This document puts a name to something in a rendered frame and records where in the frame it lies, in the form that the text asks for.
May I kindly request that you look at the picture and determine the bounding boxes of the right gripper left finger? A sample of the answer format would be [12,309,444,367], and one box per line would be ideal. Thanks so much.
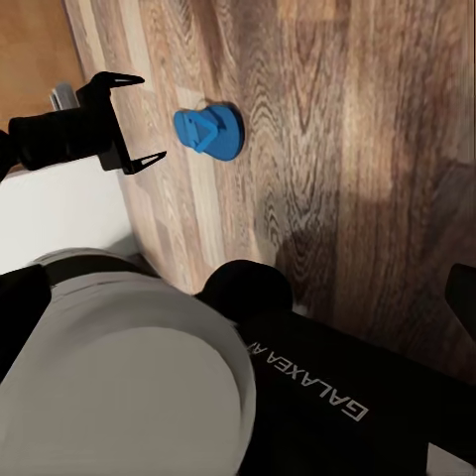
[0,263,52,383]

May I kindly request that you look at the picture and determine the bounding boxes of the sandal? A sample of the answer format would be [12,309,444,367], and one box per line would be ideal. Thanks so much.
[175,105,244,163]

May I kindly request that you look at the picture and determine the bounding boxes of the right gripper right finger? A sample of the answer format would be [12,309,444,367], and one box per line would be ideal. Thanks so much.
[444,263,476,343]

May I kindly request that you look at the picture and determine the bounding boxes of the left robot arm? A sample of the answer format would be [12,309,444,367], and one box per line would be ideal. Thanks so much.
[0,70,161,181]

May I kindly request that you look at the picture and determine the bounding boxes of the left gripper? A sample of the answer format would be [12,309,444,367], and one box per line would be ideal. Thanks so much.
[49,70,161,176]

